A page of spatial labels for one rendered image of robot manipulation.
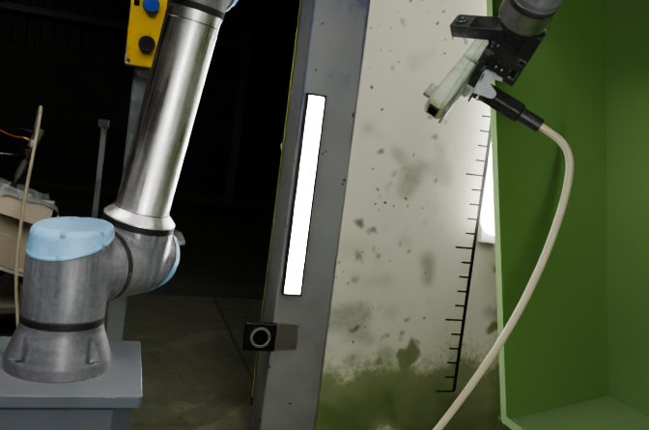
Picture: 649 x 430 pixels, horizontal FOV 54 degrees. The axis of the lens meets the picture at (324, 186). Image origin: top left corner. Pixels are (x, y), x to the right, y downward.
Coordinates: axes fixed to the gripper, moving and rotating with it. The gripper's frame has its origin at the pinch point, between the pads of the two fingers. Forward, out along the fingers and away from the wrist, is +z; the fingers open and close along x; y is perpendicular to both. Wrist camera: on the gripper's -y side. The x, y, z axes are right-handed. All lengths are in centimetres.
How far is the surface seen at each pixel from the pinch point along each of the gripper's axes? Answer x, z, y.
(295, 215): -8, 76, -27
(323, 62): 28, 51, -46
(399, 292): 0, 96, 12
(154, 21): 8, 52, -95
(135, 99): -9, 70, -90
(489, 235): 32, 86, 27
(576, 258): 13, 47, 46
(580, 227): 19, 42, 42
